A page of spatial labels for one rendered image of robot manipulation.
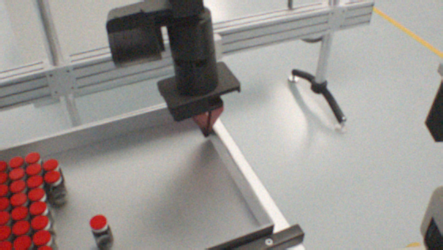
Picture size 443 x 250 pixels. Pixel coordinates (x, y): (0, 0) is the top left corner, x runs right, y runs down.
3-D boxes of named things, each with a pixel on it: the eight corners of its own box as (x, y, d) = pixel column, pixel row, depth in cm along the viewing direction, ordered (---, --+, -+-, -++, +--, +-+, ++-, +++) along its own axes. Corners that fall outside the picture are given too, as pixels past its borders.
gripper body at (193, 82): (157, 92, 59) (148, 47, 54) (223, 70, 62) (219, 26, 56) (172, 119, 55) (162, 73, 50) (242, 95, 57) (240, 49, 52)
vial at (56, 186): (54, 206, 54) (44, 184, 51) (52, 195, 56) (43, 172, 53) (70, 202, 55) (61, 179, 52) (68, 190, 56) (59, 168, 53)
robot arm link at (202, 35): (213, 14, 47) (206, -7, 51) (154, 24, 47) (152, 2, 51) (219, 63, 52) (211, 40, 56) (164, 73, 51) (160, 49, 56)
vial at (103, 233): (98, 253, 49) (91, 232, 46) (95, 238, 51) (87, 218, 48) (116, 248, 50) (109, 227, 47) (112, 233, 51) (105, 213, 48)
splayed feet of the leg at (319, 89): (337, 136, 193) (343, 113, 184) (284, 78, 227) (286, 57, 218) (350, 131, 195) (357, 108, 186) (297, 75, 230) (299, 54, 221)
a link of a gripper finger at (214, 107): (168, 131, 65) (157, 83, 59) (211, 116, 67) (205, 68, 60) (183, 160, 60) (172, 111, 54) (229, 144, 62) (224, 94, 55)
